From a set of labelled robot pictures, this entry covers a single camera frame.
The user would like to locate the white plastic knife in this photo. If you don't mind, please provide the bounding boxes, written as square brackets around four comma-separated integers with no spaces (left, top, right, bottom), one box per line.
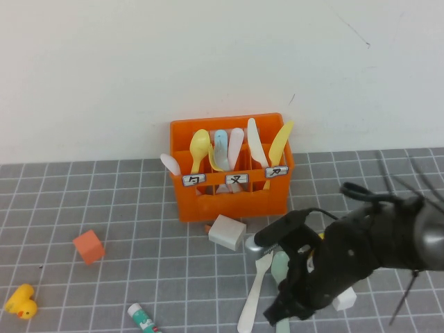
[246,117,270,167]

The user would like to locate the green white glue stick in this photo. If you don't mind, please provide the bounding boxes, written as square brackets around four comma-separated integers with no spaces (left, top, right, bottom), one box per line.
[127,302,162,333]

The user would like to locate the white plastic fork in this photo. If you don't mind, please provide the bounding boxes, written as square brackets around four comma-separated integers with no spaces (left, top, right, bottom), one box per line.
[237,255,273,333]

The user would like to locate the orange foam cube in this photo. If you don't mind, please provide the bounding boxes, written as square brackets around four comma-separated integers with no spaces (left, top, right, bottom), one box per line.
[72,229,107,266]

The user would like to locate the yellow plastic knife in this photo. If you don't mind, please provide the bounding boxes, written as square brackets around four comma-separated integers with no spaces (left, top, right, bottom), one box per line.
[262,120,295,190]

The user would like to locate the grey checked table mat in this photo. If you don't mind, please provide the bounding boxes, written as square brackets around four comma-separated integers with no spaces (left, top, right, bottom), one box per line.
[0,148,444,333]

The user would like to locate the mint green plastic spoon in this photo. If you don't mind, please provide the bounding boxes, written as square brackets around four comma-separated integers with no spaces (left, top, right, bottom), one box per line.
[271,250,291,333]

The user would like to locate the white plastic spoon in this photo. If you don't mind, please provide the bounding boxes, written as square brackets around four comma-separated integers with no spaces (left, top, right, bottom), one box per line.
[160,153,182,176]

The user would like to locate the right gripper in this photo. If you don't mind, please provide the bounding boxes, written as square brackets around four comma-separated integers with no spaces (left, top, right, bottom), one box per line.
[262,221,382,327]

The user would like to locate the white foam cube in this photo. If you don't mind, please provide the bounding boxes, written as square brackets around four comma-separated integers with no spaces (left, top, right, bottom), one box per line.
[332,287,357,311]

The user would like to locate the grey plastic fork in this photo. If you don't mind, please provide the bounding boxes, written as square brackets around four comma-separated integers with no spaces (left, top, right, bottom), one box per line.
[214,144,230,171]

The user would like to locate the white rectangular block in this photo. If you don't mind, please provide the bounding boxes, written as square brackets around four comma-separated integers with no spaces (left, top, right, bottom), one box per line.
[208,214,248,251]

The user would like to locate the orange plastic cutlery holder crate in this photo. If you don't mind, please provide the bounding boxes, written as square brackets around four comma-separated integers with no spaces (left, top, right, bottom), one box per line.
[169,112,296,223]

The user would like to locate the yellow plastic spoon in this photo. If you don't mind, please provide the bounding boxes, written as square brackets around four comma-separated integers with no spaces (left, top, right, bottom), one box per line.
[189,129,212,174]

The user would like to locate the yellow rubber duck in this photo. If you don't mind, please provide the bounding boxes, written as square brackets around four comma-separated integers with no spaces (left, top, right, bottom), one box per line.
[4,283,39,321]

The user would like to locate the light blue plastic cutlery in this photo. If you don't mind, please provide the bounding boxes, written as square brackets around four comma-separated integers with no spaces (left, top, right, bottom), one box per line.
[214,129,229,151]

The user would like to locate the yellow plastic fork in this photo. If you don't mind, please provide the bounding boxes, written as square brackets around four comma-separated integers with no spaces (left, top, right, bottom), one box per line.
[207,144,223,171]

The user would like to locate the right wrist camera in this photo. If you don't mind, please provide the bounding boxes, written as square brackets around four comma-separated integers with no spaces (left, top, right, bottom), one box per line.
[245,210,309,261]

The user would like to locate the black cable tie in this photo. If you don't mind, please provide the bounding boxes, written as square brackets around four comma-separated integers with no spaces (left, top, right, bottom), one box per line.
[388,268,419,326]
[376,148,444,209]

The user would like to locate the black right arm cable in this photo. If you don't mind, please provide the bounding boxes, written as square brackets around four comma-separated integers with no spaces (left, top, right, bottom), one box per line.
[301,182,424,221]

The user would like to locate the pale pink plastic cutlery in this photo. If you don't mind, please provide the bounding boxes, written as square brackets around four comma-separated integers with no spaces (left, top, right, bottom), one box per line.
[228,127,246,194]

